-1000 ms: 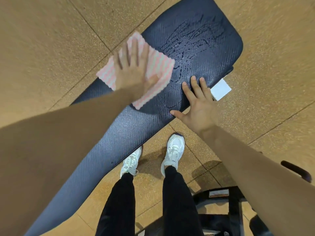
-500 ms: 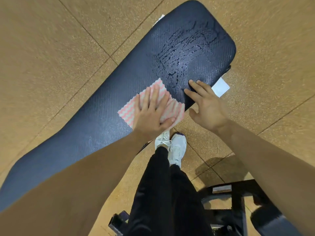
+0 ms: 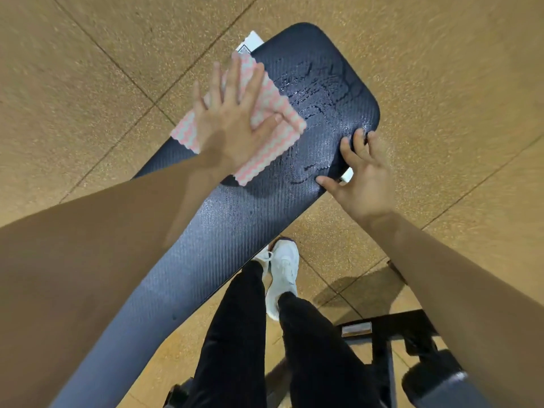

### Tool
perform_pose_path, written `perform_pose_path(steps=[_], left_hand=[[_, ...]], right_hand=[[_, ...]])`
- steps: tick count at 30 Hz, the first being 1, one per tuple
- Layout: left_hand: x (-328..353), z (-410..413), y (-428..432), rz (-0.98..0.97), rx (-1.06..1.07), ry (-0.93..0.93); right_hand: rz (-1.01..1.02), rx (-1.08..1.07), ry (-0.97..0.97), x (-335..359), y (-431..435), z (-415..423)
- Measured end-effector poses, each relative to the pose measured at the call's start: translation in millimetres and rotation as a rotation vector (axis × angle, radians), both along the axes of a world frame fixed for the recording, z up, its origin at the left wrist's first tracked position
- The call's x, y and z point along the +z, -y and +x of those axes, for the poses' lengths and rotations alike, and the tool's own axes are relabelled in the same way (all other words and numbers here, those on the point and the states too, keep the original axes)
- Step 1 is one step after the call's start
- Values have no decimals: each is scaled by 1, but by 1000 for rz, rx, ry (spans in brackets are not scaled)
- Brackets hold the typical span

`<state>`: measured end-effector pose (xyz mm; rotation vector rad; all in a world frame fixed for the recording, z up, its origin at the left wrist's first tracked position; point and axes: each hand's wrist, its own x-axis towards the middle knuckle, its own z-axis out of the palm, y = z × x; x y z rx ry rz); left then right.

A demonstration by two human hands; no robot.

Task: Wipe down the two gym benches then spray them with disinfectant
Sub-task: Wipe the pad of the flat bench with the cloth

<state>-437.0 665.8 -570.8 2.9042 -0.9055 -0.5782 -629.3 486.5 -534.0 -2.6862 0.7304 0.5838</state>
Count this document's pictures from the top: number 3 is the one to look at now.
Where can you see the white right shoe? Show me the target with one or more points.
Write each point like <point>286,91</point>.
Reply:
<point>284,271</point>

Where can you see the person's left hand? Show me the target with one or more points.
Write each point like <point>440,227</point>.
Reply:
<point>225,135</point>

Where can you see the white left shoe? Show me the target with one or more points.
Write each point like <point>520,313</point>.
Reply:
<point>262,255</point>

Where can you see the person's left forearm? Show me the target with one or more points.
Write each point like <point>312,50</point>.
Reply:
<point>85,271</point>

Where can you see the adjustable black weight bench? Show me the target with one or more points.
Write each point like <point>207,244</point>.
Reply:
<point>437,382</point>

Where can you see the black bench white frame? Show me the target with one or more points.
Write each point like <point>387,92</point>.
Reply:
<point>238,225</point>

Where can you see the black trousers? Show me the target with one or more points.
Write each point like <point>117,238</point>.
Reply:
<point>233,344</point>

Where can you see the person's right forearm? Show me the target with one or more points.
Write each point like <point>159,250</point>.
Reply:
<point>467,301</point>

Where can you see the white shoe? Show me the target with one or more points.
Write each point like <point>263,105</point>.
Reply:
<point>262,255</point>
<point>284,271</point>

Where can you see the pink white striped cloth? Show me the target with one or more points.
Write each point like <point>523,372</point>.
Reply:
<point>276,140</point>

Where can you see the person's right hand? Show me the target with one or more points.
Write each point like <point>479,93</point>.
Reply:
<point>369,186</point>

